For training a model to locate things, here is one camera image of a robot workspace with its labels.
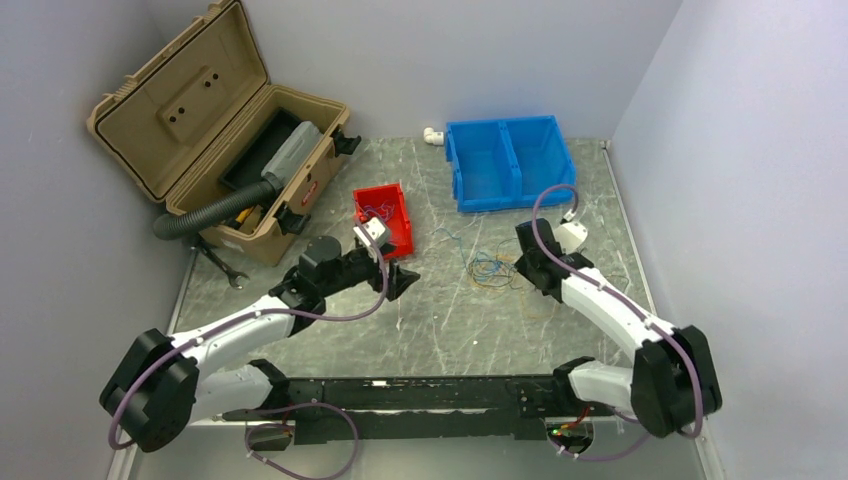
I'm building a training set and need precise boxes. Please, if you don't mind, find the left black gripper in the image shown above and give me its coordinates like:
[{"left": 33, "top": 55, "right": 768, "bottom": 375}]
[{"left": 320, "top": 242, "right": 419, "bottom": 301}]

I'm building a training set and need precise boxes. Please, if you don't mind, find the white pipe elbow fitting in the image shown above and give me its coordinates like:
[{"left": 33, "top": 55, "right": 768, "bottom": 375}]
[{"left": 422, "top": 127, "right": 445, "bottom": 146}]

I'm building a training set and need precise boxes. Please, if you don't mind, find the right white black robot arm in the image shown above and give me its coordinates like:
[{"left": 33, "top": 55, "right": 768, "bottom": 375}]
[{"left": 515, "top": 219, "right": 723, "bottom": 438}]

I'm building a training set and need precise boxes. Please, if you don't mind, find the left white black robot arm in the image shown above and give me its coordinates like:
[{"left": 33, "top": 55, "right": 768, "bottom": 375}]
[{"left": 99, "top": 236, "right": 420, "bottom": 452}]

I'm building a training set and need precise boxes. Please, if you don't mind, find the red plastic bin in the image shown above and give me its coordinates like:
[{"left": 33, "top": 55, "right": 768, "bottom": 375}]
[{"left": 353, "top": 183, "right": 414, "bottom": 259}]

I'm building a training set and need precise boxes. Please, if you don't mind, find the blue divided plastic bin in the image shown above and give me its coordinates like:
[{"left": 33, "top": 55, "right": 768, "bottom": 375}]
[{"left": 445, "top": 115, "right": 577, "bottom": 213}]

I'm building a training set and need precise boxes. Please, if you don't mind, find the black metal wrench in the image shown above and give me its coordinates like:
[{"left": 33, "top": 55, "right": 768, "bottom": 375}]
[{"left": 192, "top": 240, "right": 250, "bottom": 290}]

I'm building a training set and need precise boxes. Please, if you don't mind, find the grey canister in toolbox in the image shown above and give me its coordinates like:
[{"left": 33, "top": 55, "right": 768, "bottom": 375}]
[{"left": 261, "top": 121, "right": 323, "bottom": 194}]

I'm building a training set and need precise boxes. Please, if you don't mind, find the tan open toolbox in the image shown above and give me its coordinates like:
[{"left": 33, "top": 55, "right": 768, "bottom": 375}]
[{"left": 87, "top": 1, "right": 358, "bottom": 266}]

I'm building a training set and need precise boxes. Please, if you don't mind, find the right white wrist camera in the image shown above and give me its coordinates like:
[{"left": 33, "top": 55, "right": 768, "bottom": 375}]
[{"left": 553, "top": 214, "right": 588, "bottom": 253}]

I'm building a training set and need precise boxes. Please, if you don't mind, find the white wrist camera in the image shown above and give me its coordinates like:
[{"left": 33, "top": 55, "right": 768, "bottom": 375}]
[
  {"left": 553, "top": 214, "right": 588, "bottom": 253},
  {"left": 353, "top": 217, "right": 391, "bottom": 248}
]

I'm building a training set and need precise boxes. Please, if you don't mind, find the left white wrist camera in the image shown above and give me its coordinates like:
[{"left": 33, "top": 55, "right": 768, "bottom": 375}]
[{"left": 353, "top": 217, "right": 391, "bottom": 248}]

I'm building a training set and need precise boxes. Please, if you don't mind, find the black aluminium base frame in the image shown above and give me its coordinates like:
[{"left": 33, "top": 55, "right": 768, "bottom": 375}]
[{"left": 222, "top": 375, "right": 621, "bottom": 445}]

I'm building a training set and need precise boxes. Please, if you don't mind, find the black corrugated hose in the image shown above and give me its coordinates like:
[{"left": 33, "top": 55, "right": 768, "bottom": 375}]
[{"left": 152, "top": 180, "right": 279, "bottom": 241}]

